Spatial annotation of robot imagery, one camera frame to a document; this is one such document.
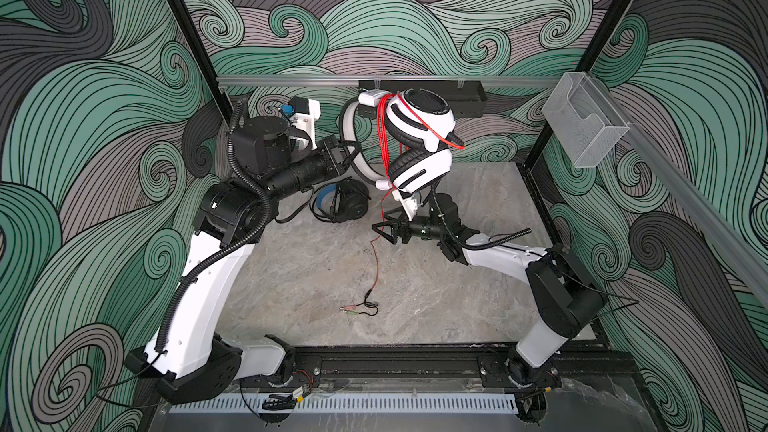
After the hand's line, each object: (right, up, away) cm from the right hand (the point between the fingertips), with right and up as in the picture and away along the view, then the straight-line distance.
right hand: (380, 221), depth 81 cm
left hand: (-3, +17, -28) cm, 33 cm away
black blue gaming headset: (-15, +4, +24) cm, 29 cm away
